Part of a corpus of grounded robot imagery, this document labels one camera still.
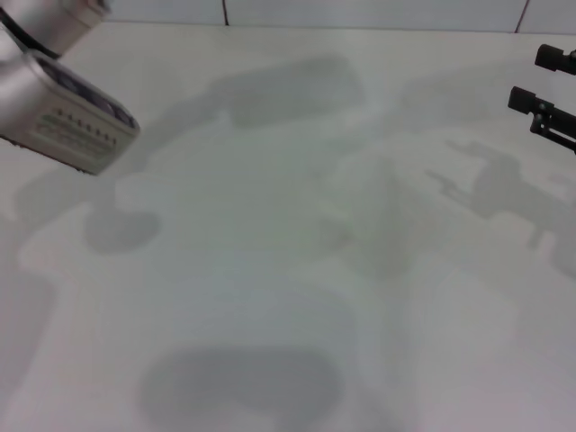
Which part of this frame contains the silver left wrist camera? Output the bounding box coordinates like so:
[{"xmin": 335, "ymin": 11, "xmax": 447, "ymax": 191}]
[{"xmin": 0, "ymin": 51, "xmax": 140, "ymax": 176}]

